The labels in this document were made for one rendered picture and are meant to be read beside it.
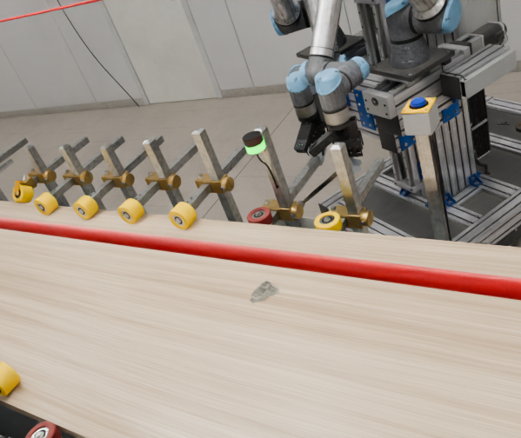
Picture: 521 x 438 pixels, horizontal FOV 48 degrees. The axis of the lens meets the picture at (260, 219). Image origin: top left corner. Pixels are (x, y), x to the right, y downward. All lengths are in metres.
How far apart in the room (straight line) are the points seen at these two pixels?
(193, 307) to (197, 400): 0.33
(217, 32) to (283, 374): 4.11
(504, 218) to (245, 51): 3.03
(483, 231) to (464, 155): 0.39
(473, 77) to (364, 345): 1.23
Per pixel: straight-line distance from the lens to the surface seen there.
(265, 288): 1.57
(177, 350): 1.55
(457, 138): 2.79
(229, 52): 5.21
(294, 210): 1.92
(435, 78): 2.31
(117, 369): 1.60
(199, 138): 1.95
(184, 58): 5.51
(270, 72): 5.09
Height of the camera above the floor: 1.91
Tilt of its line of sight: 33 degrees down
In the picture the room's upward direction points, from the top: 21 degrees counter-clockwise
